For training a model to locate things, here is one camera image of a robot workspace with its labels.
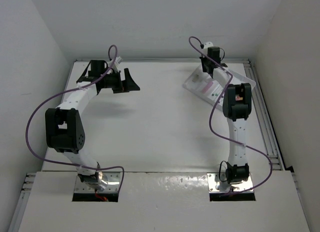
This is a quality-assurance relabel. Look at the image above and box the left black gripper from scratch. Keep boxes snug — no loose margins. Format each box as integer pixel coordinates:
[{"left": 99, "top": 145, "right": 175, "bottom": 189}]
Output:
[{"left": 100, "top": 68, "right": 139, "bottom": 93}]

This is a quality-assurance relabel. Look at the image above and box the pink highlighter stick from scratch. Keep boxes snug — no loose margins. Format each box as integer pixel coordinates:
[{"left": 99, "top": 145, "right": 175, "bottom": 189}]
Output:
[{"left": 201, "top": 81, "right": 213, "bottom": 94}]

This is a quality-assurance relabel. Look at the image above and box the pink capped clear tube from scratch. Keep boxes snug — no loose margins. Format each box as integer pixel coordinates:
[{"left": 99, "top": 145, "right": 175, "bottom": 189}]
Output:
[{"left": 235, "top": 95, "right": 243, "bottom": 101}]

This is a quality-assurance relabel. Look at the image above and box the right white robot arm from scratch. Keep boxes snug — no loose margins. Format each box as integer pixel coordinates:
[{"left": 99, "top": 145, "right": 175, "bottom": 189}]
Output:
[{"left": 200, "top": 45, "right": 252, "bottom": 184}]

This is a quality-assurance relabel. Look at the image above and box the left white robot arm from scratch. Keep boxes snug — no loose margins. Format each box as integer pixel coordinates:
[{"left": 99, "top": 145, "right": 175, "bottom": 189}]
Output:
[{"left": 45, "top": 56, "right": 140, "bottom": 191}]

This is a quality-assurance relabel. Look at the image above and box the white divided tray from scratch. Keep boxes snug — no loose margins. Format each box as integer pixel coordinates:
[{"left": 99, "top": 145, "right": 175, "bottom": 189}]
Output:
[{"left": 183, "top": 65, "right": 256, "bottom": 111}]

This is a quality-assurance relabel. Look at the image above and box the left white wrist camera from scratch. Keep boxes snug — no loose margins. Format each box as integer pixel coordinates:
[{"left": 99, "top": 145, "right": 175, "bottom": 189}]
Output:
[{"left": 112, "top": 56, "right": 123, "bottom": 72}]

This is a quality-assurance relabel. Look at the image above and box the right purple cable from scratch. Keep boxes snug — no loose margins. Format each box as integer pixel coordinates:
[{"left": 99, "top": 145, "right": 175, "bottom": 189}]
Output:
[{"left": 188, "top": 36, "right": 273, "bottom": 195}]

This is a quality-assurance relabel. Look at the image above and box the purple cable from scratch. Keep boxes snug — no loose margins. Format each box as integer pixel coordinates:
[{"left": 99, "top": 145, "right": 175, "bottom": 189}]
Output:
[
  {"left": 188, "top": 36, "right": 273, "bottom": 195},
  {"left": 25, "top": 44, "right": 125, "bottom": 190}
]

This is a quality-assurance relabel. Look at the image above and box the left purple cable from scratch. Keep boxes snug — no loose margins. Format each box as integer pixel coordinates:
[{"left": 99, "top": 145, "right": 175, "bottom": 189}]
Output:
[{"left": 25, "top": 44, "right": 125, "bottom": 190}]

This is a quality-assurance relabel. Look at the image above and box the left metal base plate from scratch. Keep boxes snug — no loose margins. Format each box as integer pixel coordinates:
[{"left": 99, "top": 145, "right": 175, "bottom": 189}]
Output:
[{"left": 74, "top": 171, "right": 122, "bottom": 194}]

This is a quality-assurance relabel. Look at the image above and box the metal base plate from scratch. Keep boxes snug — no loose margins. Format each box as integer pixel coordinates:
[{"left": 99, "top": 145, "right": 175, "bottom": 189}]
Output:
[
  {"left": 207, "top": 173, "right": 254, "bottom": 194},
  {"left": 74, "top": 171, "right": 122, "bottom": 194}
]

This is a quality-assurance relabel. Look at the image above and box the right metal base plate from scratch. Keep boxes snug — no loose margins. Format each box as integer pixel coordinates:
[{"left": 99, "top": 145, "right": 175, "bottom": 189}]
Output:
[{"left": 207, "top": 173, "right": 254, "bottom": 194}]

